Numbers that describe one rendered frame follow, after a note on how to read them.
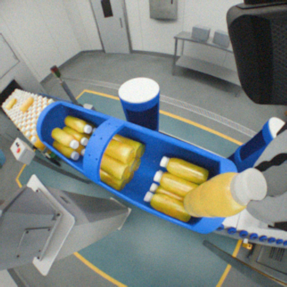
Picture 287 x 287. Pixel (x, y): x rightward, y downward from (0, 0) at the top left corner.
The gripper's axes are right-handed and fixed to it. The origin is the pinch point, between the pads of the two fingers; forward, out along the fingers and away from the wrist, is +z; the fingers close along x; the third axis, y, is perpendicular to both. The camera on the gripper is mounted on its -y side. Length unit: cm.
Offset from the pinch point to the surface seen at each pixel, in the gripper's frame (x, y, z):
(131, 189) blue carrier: -4.5, -21.5, 42.6
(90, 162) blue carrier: -3.7, -32.9, 21.6
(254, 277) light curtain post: -28, 65, 52
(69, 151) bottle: -4, -56, 34
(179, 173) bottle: 7.6, -6.0, 31.2
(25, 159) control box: -26, -92, 37
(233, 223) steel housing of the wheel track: -2, 33, 50
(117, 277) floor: -115, -6, 142
